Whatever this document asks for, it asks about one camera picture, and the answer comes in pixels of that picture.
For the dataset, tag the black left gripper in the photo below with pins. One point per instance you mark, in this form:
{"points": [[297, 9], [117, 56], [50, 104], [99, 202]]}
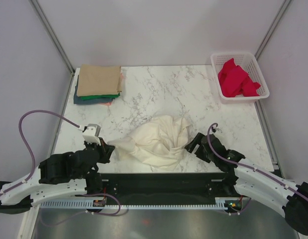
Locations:
{"points": [[106, 150]]}

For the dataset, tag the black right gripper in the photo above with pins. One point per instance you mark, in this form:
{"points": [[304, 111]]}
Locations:
{"points": [[190, 147]]}

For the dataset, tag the cream white t shirt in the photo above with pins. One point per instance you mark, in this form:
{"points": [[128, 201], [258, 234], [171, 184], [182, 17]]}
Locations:
{"points": [[159, 143]]}

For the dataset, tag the white plastic laundry basket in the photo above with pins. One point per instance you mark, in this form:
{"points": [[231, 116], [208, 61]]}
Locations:
{"points": [[248, 63]]}

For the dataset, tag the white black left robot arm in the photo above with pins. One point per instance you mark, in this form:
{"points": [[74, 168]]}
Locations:
{"points": [[60, 175]]}

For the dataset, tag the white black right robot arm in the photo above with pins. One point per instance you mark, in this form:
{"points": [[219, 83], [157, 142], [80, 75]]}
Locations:
{"points": [[287, 198]]}

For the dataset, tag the folded salmon pink t shirt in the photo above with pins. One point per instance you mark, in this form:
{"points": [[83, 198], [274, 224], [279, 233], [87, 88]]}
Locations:
{"points": [[119, 86]]}

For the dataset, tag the folded green t shirt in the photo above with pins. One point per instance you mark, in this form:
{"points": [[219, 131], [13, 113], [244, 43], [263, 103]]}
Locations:
{"points": [[99, 97]]}

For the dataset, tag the folded blue grey t shirt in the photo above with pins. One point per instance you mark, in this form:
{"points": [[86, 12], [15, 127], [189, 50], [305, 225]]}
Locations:
{"points": [[78, 101]]}

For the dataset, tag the folded tan t shirt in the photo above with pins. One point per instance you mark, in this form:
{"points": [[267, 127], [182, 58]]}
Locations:
{"points": [[99, 80]]}

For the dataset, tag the red t shirt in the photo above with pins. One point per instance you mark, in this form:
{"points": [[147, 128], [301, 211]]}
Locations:
{"points": [[235, 81]]}

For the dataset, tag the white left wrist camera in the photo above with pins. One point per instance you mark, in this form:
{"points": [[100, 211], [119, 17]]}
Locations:
{"points": [[91, 133]]}

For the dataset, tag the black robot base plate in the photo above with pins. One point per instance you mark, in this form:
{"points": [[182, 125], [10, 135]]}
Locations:
{"points": [[164, 187]]}

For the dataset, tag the white slotted cable duct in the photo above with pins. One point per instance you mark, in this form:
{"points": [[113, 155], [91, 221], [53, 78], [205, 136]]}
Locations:
{"points": [[80, 203]]}

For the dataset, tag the right aluminium frame post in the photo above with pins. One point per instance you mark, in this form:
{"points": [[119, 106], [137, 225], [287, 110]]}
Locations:
{"points": [[273, 27]]}

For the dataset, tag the aluminium frame post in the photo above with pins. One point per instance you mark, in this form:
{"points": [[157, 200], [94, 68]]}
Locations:
{"points": [[51, 33], [273, 27]]}

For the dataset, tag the left aluminium frame post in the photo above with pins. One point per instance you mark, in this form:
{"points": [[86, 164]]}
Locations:
{"points": [[51, 33]]}

